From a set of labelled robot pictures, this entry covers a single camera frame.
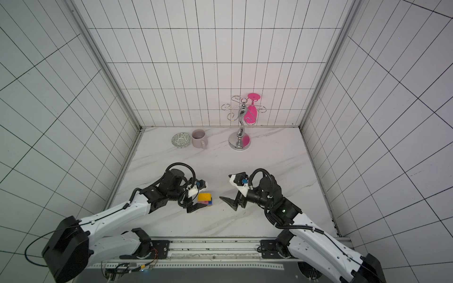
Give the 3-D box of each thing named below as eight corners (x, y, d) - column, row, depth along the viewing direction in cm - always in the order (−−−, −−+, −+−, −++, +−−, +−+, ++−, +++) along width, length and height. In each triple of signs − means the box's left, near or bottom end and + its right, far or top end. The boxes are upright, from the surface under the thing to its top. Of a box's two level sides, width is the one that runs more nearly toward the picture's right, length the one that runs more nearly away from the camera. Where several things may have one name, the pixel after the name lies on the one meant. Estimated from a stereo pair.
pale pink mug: (192, 150, 109) (190, 143, 103) (194, 136, 117) (192, 128, 112) (207, 150, 109) (205, 143, 104) (208, 136, 117) (207, 128, 112)
